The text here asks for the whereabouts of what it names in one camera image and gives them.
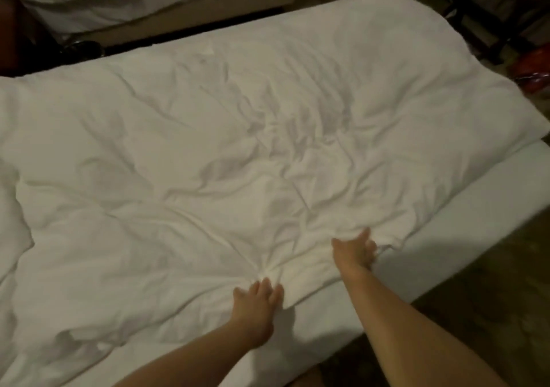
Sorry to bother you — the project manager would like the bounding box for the person's left hand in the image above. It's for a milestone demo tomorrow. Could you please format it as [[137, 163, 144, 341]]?
[[230, 278, 285, 347]]

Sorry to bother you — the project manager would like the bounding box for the white bed sheet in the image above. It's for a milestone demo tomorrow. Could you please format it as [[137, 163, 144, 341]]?
[[69, 137, 550, 387]]

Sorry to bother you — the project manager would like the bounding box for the person's right forearm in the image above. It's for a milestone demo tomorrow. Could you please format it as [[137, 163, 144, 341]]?
[[344, 266, 508, 387]]

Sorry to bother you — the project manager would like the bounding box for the person's left forearm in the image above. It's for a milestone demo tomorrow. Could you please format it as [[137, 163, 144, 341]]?
[[116, 322, 276, 387]]

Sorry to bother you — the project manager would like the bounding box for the red plastic bag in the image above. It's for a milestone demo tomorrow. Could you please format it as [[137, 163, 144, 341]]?
[[514, 46, 550, 92]]

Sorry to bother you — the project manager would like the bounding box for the person's right hand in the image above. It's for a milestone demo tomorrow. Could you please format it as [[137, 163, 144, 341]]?
[[332, 227, 378, 281]]

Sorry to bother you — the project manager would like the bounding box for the dark wooden luggage rack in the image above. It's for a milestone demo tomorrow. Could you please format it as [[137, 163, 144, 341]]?
[[447, 0, 550, 61]]

